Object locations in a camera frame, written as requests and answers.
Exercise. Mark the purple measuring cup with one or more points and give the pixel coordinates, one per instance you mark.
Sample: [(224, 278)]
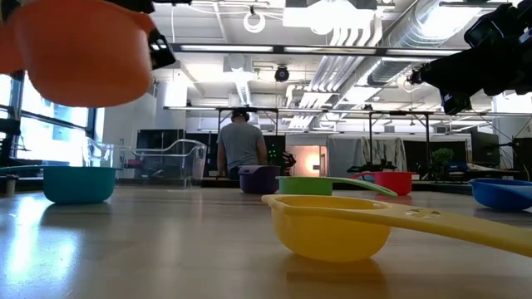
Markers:
[(257, 180)]

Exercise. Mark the person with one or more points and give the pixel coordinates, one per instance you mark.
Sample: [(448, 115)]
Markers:
[(241, 145)]

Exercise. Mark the red measuring cup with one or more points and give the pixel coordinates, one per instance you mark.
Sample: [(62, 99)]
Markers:
[(395, 182)]

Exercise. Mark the green potted plant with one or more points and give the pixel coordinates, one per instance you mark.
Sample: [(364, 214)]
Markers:
[(442, 158)]

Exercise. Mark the black ceiling track device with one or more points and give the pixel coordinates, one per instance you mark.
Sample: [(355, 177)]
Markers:
[(415, 76)]

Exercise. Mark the black cabinet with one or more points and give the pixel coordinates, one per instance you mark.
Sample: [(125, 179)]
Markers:
[(160, 141)]

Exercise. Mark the yellow measuring cup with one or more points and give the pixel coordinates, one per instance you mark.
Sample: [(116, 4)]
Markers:
[(328, 232)]

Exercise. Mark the blue measuring cup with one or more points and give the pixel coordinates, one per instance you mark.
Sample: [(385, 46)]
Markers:
[(503, 195)]

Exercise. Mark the teal measuring cup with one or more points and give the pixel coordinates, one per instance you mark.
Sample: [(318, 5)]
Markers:
[(79, 184)]

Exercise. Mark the silver ventilation duct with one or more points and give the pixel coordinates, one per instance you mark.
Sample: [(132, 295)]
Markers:
[(407, 41)]

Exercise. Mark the orange measuring cup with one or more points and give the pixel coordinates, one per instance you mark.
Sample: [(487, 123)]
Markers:
[(83, 58)]

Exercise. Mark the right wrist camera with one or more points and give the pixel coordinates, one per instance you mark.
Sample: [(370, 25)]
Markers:
[(482, 33)]

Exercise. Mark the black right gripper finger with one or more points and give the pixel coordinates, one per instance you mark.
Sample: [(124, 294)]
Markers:
[(457, 74)]

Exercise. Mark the small grey cylinder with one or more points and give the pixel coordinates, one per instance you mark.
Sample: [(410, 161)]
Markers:
[(10, 184)]

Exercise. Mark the grey draped cloth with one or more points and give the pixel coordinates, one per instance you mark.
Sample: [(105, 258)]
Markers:
[(345, 153)]

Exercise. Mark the clear plastic basket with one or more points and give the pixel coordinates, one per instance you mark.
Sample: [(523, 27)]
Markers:
[(195, 162)]

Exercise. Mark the long ceiling light bar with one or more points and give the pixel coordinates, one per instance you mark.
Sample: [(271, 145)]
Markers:
[(291, 49)]

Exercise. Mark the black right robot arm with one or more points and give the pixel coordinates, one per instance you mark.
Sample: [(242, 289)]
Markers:
[(519, 16)]

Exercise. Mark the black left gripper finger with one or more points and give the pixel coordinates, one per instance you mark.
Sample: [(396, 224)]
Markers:
[(162, 50)]

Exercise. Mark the black monitor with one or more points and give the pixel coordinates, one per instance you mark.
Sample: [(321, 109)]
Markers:
[(485, 147)]

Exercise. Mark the black ceiling camera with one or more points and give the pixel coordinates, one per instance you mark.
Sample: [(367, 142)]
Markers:
[(282, 74)]

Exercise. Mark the green measuring cup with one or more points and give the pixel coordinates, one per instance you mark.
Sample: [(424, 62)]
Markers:
[(303, 187)]

